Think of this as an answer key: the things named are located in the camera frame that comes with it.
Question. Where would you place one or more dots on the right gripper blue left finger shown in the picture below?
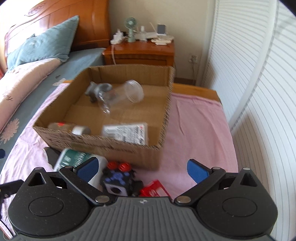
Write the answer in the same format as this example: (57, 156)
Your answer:
(92, 194)

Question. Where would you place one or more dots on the clear plastic jar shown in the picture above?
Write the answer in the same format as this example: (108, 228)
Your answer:
(129, 92)

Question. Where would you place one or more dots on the wall power socket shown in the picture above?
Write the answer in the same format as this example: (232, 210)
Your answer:
(193, 59)

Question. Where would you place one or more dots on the blue bed sheet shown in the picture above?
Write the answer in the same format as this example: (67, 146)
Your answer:
(78, 61)

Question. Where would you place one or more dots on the green medical cotton swab box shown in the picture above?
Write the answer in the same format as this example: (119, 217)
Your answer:
(76, 162)

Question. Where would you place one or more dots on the green desk fan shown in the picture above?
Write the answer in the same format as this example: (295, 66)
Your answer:
(130, 24)

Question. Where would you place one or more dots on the small white monitor device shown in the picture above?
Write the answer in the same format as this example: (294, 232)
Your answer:
(161, 30)

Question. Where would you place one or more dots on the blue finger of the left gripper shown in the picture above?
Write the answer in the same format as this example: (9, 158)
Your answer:
(8, 189)
(2, 153)

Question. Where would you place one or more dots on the white louvered closet door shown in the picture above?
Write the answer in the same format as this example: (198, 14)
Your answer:
(251, 65)

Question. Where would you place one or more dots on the wooden headboard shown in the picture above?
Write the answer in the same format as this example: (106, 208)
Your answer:
(85, 23)

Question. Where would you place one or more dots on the white wifi router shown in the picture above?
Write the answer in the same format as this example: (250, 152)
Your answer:
(149, 35)

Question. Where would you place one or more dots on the white power strip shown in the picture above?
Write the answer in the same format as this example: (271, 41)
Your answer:
(118, 38)

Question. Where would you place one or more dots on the black blue toy robot cube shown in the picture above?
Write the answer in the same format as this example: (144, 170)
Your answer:
(119, 179)

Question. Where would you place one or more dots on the clear spray bottle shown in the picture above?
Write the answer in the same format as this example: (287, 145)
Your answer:
(142, 34)

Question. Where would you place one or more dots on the blue pillow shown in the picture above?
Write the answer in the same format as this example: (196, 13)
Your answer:
(46, 46)

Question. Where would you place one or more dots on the grey rubber animal toy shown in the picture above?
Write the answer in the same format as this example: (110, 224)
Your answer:
(96, 91)

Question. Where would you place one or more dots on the wooden nightstand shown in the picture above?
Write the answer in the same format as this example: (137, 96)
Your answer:
(146, 53)

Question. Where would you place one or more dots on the red toy fire truck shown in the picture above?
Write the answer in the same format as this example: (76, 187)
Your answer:
(154, 189)

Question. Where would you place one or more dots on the black device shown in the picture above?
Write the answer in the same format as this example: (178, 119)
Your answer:
(52, 155)

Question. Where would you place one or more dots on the white remote control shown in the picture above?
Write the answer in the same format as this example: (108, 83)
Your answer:
(162, 40)

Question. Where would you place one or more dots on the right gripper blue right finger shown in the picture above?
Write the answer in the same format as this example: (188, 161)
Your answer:
(205, 179)

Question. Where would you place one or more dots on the pink table cloth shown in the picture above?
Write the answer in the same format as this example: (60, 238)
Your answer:
(197, 129)

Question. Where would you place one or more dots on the brown cardboard box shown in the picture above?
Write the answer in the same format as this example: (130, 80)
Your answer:
(73, 106)

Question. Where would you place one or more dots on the white labelled plastic case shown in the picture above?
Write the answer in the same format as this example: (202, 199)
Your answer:
(133, 133)

